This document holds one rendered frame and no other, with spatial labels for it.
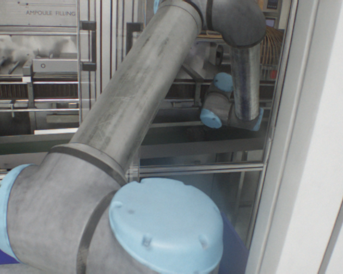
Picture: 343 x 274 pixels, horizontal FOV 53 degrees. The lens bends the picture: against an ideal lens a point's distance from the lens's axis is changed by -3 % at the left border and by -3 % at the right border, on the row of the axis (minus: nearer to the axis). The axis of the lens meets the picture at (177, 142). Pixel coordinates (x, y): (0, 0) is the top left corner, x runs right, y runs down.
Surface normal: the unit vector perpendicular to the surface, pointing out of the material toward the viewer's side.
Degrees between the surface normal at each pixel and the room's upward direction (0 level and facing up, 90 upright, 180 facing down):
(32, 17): 90
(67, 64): 90
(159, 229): 5
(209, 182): 90
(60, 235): 55
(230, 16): 95
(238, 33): 121
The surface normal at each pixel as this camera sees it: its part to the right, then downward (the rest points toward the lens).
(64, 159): -0.11, -0.61
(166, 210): 0.15, -0.89
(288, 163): -0.99, -0.03
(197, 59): 0.23, 0.41
